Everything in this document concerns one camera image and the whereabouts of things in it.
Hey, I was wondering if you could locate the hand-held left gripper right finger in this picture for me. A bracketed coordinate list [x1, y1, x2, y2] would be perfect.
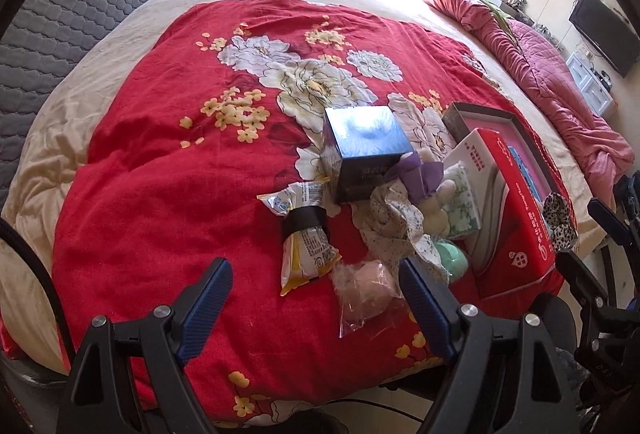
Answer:
[398, 257, 581, 434]

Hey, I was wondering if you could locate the small green tissue pack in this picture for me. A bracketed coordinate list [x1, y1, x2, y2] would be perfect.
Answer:
[440, 164, 483, 240]

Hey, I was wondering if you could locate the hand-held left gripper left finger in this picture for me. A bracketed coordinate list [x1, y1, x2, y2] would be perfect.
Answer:
[55, 257, 234, 434]

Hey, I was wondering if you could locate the red tissue pack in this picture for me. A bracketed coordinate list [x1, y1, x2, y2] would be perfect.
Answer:
[442, 128, 566, 300]

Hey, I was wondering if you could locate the leopard print scrunchie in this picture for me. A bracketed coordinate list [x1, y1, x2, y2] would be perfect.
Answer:
[542, 191, 578, 250]

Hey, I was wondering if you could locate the dark blue glossy box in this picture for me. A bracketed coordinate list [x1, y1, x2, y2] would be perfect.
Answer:
[322, 106, 413, 204]

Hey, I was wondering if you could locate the white floral scrunchie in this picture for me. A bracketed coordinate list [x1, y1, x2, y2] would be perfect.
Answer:
[362, 179, 451, 285]

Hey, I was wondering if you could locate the white drawer cabinet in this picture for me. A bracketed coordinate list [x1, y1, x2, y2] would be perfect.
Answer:
[565, 52, 618, 117]

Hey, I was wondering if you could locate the green egg-shaped sponge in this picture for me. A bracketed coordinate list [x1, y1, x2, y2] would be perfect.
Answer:
[432, 239, 471, 285]

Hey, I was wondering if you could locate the black wall television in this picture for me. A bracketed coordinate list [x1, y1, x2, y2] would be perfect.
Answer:
[569, 0, 640, 78]

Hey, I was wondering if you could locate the pink quilt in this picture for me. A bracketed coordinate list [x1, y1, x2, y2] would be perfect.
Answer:
[424, 0, 636, 187]

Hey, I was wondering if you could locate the pink book box tray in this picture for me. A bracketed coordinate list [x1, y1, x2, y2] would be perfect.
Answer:
[442, 102, 558, 210]

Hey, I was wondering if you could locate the cream plush bunny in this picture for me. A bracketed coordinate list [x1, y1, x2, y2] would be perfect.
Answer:
[419, 148, 467, 236]

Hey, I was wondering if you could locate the yellow snack packet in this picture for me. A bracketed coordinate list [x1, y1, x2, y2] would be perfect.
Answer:
[257, 181, 343, 297]

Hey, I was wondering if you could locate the green cloth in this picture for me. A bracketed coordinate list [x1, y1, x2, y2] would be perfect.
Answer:
[475, 0, 511, 35]

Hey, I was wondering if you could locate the black wide band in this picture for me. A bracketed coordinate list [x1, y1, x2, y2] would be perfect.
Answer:
[281, 207, 328, 240]

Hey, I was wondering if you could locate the red floral blanket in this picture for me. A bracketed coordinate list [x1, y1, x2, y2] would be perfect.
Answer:
[50, 0, 573, 427]

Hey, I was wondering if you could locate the pink puff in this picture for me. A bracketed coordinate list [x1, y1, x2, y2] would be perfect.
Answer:
[332, 259, 406, 340]

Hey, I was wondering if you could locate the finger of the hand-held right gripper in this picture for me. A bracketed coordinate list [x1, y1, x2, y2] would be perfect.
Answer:
[587, 197, 640, 262]
[556, 249, 618, 315]

